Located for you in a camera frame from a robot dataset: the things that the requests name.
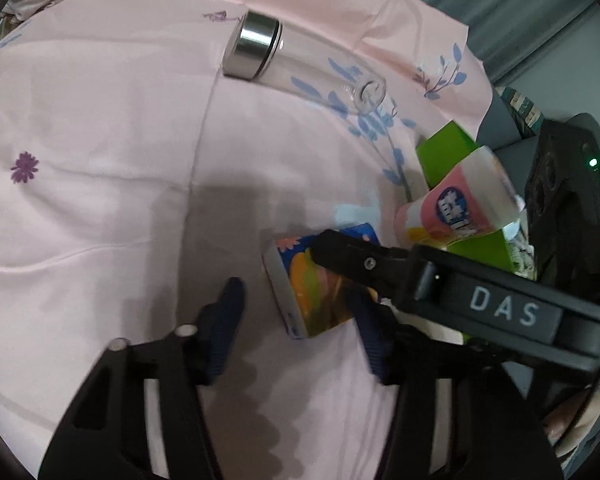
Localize clear glass bottle steel cap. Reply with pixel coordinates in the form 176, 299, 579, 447
222, 11, 387, 117

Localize pink printed bed sheet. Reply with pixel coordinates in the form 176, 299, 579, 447
0, 0, 492, 479

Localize green cardboard box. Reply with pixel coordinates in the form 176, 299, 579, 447
416, 122, 535, 278

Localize pink gum canister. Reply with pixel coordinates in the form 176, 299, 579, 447
394, 146, 519, 248

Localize blue snack box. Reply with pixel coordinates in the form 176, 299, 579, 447
262, 234, 351, 340

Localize black camera unit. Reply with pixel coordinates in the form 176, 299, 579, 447
524, 114, 600, 306

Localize striped pillow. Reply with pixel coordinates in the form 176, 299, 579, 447
495, 86, 545, 139

